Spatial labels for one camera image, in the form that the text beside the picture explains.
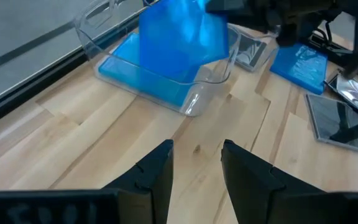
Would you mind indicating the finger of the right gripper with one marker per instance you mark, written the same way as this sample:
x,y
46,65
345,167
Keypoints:
x,y
228,5

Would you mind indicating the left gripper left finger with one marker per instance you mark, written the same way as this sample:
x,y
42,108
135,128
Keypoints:
x,y
154,186

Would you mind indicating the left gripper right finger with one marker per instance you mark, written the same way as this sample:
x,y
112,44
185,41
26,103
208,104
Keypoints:
x,y
253,193

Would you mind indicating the clear plastic bin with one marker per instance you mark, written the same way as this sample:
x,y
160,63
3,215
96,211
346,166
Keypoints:
x,y
194,102
269,55

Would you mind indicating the dark jewel case with disc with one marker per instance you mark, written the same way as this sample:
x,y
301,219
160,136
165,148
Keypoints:
x,y
250,51

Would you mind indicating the blue jewel case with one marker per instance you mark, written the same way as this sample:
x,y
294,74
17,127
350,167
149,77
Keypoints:
x,y
300,68
126,71
179,40

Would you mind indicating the grey jewel case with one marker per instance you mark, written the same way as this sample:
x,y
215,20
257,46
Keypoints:
x,y
334,121
356,93

